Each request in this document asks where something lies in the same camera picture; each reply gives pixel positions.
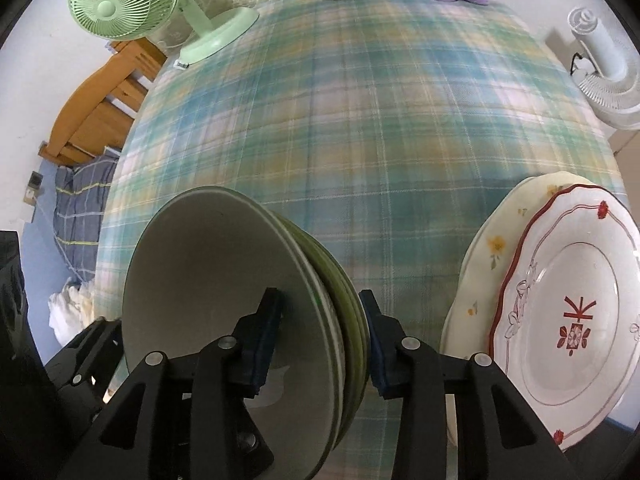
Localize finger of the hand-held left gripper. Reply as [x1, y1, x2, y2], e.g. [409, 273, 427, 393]
[44, 317, 124, 403]

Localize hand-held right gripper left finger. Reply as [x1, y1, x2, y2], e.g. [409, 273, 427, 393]
[57, 287, 286, 480]

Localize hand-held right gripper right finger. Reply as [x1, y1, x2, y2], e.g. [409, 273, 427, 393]
[359, 289, 586, 480]

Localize round yellow flower plate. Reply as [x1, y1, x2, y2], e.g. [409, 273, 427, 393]
[440, 171, 581, 447]

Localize white plate with red pattern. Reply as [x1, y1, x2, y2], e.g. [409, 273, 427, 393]
[487, 183, 640, 452]

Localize white frilly cloth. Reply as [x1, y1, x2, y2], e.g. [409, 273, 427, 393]
[47, 280, 103, 347]

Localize blue plaid pillow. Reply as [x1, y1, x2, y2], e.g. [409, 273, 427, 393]
[51, 154, 120, 282]

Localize plaid tablecloth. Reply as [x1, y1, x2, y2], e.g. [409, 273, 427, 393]
[95, 0, 632, 480]

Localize wooden chair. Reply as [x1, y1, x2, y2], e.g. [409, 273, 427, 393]
[39, 39, 169, 167]

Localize beige door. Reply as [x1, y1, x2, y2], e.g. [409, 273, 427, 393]
[609, 129, 640, 162]

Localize white floor fan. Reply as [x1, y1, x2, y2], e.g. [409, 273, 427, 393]
[567, 6, 640, 129]

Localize green desk fan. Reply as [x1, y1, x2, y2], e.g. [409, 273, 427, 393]
[67, 0, 261, 66]

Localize wall socket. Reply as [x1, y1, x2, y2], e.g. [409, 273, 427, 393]
[24, 171, 44, 207]

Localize black fan cable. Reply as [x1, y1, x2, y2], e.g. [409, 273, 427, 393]
[570, 51, 597, 77]

